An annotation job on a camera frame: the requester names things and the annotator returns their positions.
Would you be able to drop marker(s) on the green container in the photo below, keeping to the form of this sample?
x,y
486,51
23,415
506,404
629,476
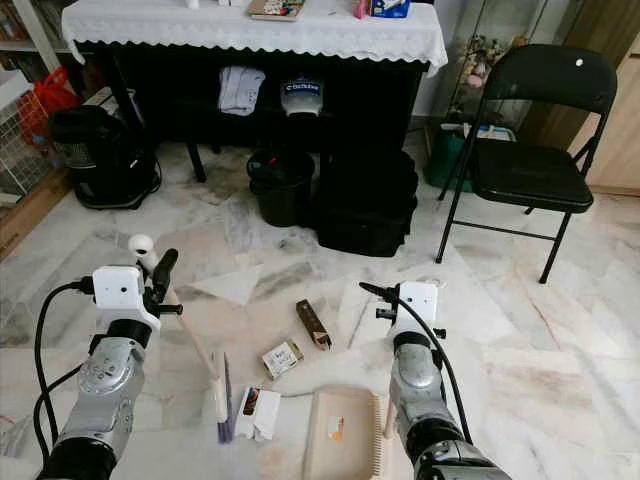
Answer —
x,y
442,160

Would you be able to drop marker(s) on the white box with picture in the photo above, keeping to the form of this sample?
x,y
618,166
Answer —
x,y
263,415

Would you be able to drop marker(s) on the black vacuum cleaner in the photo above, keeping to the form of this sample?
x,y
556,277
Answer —
x,y
102,155

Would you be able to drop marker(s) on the blue box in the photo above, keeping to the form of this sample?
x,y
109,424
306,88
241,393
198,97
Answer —
x,y
390,7

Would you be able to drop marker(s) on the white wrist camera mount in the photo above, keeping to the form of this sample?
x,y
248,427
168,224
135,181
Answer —
x,y
418,310
122,295

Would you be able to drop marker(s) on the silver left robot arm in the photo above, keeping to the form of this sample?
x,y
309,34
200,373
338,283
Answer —
x,y
105,390

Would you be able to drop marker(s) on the white hanging cloth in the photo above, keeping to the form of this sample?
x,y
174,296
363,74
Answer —
x,y
241,92

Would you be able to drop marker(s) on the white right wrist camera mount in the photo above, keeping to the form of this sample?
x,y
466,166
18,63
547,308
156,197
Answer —
x,y
418,310

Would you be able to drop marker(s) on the small printed carton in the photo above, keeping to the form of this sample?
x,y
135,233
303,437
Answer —
x,y
281,359

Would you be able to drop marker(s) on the long brown carton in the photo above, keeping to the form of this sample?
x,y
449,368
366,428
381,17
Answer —
x,y
313,323

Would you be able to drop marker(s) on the black folding chair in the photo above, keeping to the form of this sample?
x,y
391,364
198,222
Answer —
x,y
530,175

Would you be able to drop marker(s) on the white bookshelf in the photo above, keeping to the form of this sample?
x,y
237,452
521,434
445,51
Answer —
x,y
28,20

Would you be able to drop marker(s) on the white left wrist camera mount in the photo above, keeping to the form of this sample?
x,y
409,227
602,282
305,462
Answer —
x,y
122,295

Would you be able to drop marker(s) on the pink packet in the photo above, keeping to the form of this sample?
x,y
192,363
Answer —
x,y
361,8

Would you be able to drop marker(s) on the white lace tablecloth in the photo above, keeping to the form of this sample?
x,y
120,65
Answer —
x,y
250,38

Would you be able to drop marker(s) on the wooden floor plank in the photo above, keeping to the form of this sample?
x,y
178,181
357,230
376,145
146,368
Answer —
x,y
35,215

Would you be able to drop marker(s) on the red bag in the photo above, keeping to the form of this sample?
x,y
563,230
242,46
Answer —
x,y
50,100

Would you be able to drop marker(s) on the colourful book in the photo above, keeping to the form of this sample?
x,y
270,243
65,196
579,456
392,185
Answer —
x,y
276,9

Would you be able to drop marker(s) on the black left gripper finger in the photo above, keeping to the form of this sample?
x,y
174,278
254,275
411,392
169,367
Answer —
x,y
164,273

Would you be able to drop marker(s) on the cream broom with purple bristles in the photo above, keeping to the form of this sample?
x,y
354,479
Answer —
x,y
142,245

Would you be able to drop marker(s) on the black fabric bag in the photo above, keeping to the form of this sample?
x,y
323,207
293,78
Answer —
x,y
365,200

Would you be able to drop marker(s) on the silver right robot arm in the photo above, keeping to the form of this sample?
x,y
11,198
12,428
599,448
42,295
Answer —
x,y
420,385

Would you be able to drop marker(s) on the white and blue helmet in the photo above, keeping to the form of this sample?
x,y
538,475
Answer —
x,y
301,96

